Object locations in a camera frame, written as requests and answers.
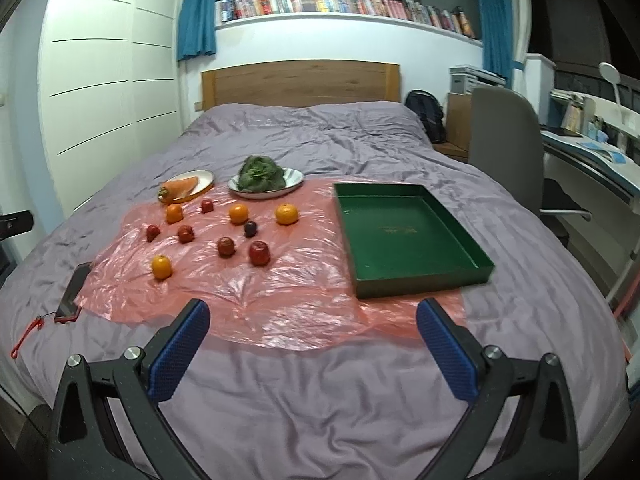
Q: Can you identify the orange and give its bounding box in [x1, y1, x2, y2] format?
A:
[228, 203, 250, 226]
[165, 204, 184, 224]
[274, 204, 299, 226]
[151, 255, 172, 281]

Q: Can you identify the large red apple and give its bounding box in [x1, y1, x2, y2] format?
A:
[248, 240, 271, 266]

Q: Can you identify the dark purple plum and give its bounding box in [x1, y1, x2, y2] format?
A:
[244, 221, 258, 238]

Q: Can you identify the black smartphone red case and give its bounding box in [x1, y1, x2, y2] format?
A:
[54, 262, 92, 324]

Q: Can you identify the orange carrot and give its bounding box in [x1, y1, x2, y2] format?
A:
[156, 177, 198, 205]

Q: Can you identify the white wardrobe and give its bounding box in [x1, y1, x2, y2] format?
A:
[39, 0, 182, 217]

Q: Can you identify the small red tomato back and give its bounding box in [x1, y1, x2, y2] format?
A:
[201, 200, 215, 214]

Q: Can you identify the orange rimmed white plate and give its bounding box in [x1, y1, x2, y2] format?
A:
[157, 169, 214, 205]

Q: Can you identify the pink plastic sheet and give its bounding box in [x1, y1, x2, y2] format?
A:
[74, 178, 469, 352]

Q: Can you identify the green rectangular tray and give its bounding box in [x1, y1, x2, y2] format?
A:
[333, 182, 495, 299]

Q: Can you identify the green leafy vegetable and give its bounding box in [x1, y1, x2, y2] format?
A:
[238, 155, 285, 193]

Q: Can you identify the left blue curtain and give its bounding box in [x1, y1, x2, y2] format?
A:
[177, 0, 217, 61]

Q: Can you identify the blue curtain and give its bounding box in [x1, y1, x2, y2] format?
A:
[478, 0, 514, 89]
[177, 0, 217, 61]

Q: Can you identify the white striped plate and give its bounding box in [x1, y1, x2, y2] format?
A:
[228, 167, 304, 200]

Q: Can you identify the grey office chair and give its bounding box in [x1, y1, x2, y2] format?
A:
[469, 87, 591, 246]

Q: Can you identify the row of books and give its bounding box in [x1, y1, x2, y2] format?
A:
[214, 0, 477, 39]

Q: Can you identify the white desk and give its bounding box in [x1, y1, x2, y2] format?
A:
[538, 90, 639, 306]

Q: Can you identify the wooden headboard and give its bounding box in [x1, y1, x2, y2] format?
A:
[201, 60, 401, 112]

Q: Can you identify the wooden nightstand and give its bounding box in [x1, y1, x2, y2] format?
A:
[434, 93, 472, 162]

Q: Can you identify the black backpack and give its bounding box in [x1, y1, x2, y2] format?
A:
[404, 90, 447, 144]

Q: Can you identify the white storage box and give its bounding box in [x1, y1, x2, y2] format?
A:
[449, 65, 506, 94]

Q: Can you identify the white desk lamp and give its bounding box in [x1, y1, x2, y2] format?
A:
[599, 62, 624, 122]

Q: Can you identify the right blue curtain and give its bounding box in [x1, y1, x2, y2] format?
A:
[478, 0, 514, 89]

